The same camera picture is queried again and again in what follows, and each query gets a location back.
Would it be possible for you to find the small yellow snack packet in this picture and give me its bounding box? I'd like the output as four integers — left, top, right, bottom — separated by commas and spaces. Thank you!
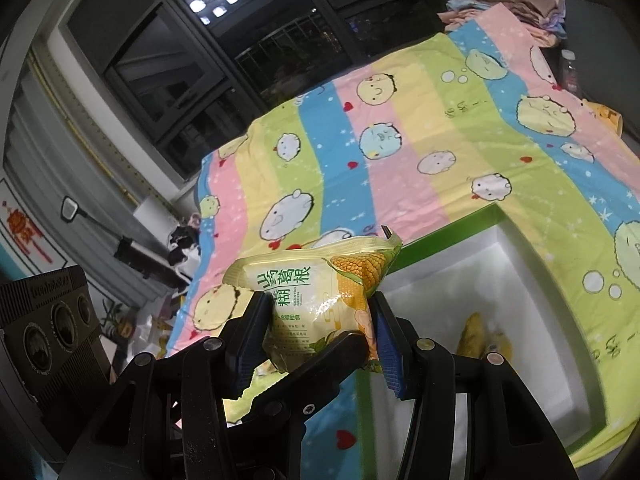
457, 311, 516, 361

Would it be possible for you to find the yellow printed bag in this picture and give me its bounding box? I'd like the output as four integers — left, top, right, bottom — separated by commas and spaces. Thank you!
582, 100, 623, 136

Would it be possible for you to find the potted plant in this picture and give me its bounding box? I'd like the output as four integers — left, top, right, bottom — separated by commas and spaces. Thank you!
100, 300, 131, 356

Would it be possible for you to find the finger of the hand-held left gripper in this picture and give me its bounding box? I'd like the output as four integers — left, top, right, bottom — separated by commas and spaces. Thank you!
220, 332, 370, 453

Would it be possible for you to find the pile of folded clothes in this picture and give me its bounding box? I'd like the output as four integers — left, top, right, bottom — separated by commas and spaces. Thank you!
437, 0, 568, 48

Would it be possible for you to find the clear plastic bottle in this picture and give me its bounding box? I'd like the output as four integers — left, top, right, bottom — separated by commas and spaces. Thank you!
559, 49, 581, 95

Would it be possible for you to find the red paper wall decoration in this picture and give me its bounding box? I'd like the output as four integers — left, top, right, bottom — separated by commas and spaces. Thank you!
0, 180, 68, 281

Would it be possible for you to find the striped cartoon printed blanket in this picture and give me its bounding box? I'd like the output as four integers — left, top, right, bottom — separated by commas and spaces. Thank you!
165, 2, 640, 471

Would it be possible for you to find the dark framed window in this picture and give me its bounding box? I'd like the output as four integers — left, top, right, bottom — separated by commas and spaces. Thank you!
60, 0, 451, 181

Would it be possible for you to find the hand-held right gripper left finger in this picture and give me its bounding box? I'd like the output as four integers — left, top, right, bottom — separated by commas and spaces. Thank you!
57, 291, 275, 480

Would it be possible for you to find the black and white cat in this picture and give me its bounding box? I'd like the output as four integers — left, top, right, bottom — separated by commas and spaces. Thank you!
167, 212, 203, 283

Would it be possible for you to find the black stand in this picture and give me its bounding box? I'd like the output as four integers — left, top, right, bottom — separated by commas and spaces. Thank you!
114, 237, 191, 286

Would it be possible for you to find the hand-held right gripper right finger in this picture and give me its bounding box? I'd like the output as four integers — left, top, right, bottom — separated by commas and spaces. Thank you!
369, 291, 581, 480

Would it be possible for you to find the yellow corn print snack packet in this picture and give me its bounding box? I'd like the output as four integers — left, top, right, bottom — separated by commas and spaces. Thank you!
221, 236, 403, 376

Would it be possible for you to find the white foam box green rim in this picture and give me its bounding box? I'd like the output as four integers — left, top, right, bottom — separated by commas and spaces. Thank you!
350, 205, 608, 480

